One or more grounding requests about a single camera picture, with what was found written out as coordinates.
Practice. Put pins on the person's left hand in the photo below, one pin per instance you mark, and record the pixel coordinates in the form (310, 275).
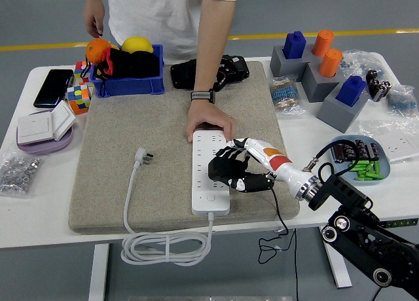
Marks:
(209, 113)

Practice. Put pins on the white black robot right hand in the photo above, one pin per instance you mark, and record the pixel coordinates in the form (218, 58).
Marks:
(278, 160)

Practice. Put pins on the person's right hand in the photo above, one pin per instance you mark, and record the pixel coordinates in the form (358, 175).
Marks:
(94, 14)

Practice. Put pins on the white power strip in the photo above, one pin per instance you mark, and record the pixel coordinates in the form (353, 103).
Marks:
(201, 163)

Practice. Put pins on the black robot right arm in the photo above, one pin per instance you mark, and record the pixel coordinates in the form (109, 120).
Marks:
(350, 196)

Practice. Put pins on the person's left forearm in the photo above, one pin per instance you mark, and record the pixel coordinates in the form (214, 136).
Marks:
(212, 52)

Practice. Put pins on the grey black wristband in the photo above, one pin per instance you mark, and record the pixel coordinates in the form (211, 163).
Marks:
(203, 95)

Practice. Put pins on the orange fruit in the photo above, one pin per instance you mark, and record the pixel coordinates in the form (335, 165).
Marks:
(96, 50)

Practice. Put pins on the small yellow fruit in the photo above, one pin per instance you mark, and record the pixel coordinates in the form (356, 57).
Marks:
(115, 47)

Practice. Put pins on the black open electronic device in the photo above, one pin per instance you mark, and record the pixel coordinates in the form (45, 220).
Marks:
(183, 75)

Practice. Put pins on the yellow lemon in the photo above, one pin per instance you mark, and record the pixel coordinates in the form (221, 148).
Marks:
(137, 44)

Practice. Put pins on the small colourful puzzle cube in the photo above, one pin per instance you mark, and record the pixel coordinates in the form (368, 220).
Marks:
(80, 72)

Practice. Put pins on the black capacitor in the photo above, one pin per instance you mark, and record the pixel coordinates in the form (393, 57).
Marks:
(347, 152)
(374, 150)
(362, 148)
(338, 154)

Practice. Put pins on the grey-brown felt mat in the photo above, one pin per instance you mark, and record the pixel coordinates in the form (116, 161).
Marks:
(147, 117)

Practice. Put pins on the person's torso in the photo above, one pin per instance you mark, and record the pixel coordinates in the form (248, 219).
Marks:
(157, 19)

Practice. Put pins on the clear bag of striped resistors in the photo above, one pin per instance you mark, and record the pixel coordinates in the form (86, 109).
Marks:
(284, 96)

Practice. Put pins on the grey block holder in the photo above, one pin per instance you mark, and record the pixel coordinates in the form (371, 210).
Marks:
(316, 88)
(281, 68)
(309, 57)
(337, 117)

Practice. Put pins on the blue plastic bin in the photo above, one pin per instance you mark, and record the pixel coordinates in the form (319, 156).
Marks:
(131, 85)

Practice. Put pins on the green cylinder cell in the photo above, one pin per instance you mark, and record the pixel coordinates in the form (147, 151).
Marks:
(359, 168)
(368, 178)
(362, 173)
(360, 164)
(377, 168)
(371, 167)

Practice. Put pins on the black smartphone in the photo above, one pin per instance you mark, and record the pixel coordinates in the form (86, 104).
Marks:
(54, 88)

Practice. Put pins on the large colourful puzzle cube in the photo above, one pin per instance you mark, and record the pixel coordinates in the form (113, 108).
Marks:
(78, 98)

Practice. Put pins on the blue square peg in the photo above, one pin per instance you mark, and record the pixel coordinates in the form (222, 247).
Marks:
(294, 46)
(350, 91)

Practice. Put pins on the large clear plastic bag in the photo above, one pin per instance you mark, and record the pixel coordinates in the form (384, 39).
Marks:
(373, 127)

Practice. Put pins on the light blue plate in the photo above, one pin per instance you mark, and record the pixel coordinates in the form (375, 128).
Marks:
(385, 171)

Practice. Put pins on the orange cylinder peg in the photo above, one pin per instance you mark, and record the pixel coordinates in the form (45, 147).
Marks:
(322, 42)
(330, 63)

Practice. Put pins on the black cylinder battery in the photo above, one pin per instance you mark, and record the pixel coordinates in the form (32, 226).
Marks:
(383, 91)
(371, 77)
(375, 89)

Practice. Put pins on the crumpled clear bag blue parts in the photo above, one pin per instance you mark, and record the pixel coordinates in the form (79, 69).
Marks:
(360, 63)

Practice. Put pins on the white table leg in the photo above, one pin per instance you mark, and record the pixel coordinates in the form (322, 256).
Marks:
(98, 275)
(342, 278)

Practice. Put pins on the clear bag of blue resistors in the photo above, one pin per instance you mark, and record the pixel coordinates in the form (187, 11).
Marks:
(401, 103)

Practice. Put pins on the black table control panel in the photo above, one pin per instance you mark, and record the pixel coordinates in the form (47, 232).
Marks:
(401, 223)

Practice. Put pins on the purple oval tray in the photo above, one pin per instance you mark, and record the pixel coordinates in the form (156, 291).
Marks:
(42, 148)

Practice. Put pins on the clear bag of metal nuts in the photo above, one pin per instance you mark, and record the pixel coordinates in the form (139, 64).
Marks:
(16, 173)

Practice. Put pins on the small white wall switch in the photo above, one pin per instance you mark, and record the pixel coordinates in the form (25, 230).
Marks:
(63, 119)

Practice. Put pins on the white wall socket panel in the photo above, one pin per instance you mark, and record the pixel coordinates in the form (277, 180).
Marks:
(401, 147)

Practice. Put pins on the large white wall switch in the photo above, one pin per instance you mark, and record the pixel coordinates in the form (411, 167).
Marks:
(34, 127)

